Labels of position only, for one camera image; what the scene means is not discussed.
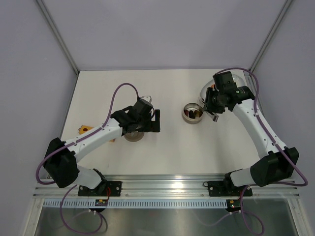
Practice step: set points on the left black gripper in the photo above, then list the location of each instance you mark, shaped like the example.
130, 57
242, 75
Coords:
152, 126

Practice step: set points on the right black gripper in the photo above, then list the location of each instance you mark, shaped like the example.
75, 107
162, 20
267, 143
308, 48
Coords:
208, 105

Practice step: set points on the steel round lunch container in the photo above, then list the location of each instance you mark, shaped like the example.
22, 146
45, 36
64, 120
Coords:
191, 107

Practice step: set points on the dark food piece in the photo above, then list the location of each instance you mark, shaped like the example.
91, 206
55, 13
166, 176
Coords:
191, 115

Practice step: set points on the beige round lid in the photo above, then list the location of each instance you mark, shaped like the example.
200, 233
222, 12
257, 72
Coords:
134, 136

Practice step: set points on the metal tongs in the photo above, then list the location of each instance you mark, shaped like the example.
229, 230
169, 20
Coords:
215, 119

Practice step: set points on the red orange food toy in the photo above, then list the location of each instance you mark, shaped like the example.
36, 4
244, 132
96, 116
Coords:
197, 114

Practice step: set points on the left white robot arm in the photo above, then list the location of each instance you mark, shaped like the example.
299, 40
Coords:
62, 157

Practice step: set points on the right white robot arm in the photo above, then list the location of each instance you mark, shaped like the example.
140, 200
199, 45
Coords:
276, 160

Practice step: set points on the white oval plate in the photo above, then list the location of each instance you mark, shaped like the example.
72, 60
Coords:
240, 81

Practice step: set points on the yellow wooden block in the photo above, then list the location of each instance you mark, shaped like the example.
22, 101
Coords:
85, 128

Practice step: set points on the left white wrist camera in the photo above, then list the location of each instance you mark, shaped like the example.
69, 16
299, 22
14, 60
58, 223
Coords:
147, 98

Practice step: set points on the aluminium mounting rail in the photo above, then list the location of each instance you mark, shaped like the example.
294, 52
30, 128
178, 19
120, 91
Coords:
141, 191

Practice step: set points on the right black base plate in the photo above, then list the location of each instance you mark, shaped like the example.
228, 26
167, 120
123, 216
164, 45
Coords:
220, 189

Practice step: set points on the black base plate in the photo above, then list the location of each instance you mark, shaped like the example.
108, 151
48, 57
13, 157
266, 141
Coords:
220, 189
111, 188

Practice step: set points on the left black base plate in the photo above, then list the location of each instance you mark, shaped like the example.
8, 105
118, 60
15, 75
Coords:
111, 188

